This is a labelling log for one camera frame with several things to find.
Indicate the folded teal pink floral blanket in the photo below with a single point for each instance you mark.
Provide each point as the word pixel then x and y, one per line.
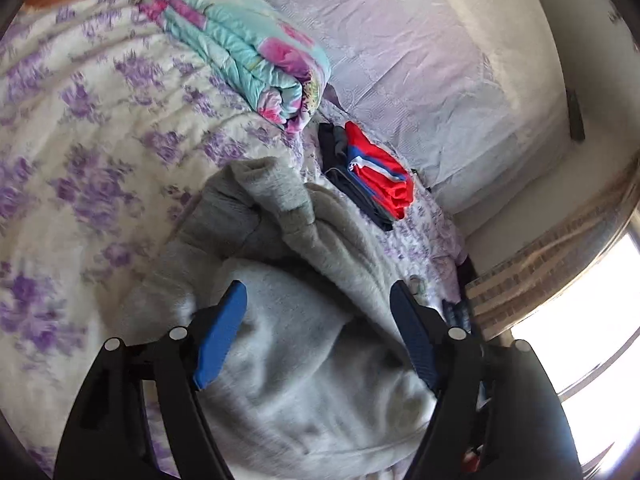
pixel 278 69

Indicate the folded dark garments stack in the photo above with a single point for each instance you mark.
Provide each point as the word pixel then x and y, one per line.
pixel 332 141

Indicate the lilac lace covered headboard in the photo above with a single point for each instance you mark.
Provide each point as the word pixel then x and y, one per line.
pixel 470 92

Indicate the beige brick pattern curtain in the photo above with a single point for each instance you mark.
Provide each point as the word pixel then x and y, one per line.
pixel 511 290

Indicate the folded red blue white garment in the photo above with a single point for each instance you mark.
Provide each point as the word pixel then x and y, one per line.
pixel 389 183

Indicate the purple floral bed quilt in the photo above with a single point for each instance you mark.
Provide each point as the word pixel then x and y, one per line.
pixel 108 128

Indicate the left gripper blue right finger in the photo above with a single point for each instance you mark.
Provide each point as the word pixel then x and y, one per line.
pixel 421 329

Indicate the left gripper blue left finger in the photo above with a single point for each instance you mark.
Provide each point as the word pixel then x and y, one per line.
pixel 214 329

